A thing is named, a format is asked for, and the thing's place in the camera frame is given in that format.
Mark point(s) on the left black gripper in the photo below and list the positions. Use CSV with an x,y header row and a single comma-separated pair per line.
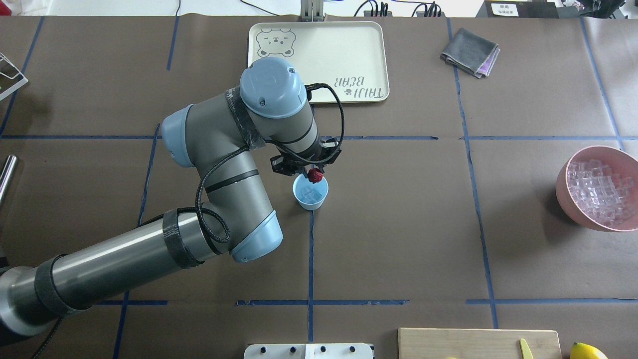
x,y
280,166

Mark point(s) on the red strawberry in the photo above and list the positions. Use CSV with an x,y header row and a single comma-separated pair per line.
x,y
315,175

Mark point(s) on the light blue plastic cup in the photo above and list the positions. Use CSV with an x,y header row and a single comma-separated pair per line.
x,y
310,195

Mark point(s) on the clear ice cubes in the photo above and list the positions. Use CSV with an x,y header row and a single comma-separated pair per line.
x,y
600,192

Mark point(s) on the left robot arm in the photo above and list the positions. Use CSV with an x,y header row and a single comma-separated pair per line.
x,y
231,214

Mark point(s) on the cream bear serving tray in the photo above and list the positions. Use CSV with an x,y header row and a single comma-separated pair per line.
x,y
348,56

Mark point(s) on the grey folded cloth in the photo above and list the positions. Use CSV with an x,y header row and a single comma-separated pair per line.
x,y
471,53

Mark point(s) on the wooden cutting board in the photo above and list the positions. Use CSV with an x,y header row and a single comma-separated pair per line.
x,y
416,343

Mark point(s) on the pink bowl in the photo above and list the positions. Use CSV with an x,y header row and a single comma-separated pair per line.
x,y
620,162

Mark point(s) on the yellow plastic knife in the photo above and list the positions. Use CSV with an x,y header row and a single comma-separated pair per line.
x,y
525,350

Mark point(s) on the yellow lemon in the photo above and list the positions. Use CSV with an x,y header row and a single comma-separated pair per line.
x,y
581,350

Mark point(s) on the steel muddler with black tip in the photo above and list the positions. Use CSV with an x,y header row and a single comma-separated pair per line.
x,y
7,175

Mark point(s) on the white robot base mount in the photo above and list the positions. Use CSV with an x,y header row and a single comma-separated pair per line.
x,y
310,351

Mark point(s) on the white wire cup rack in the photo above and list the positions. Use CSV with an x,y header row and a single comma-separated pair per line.
x,y
11,78

